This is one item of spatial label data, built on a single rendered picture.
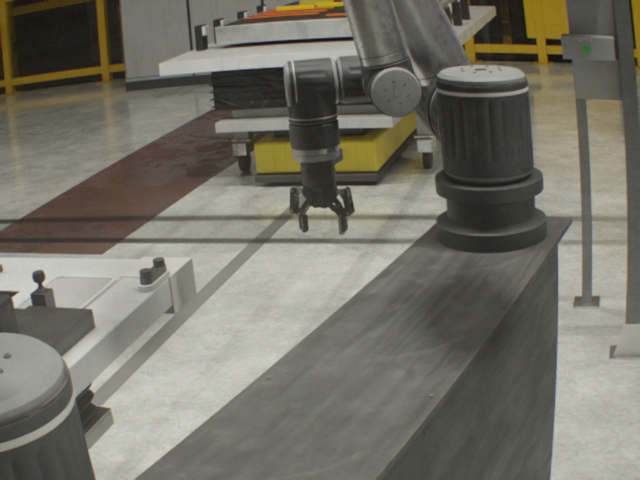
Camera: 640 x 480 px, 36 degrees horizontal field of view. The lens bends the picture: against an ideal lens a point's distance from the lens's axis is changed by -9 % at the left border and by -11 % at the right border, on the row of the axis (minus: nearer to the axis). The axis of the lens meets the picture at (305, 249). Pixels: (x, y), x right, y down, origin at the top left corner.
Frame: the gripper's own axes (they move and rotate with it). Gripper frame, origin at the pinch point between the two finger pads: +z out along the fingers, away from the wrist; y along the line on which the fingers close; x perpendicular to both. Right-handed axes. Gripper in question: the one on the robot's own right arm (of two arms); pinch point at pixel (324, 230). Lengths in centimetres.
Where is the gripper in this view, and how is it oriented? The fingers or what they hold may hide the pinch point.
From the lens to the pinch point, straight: 240.3
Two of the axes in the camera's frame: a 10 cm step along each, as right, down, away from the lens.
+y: 8.9, 0.6, -4.5
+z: 0.9, 9.5, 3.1
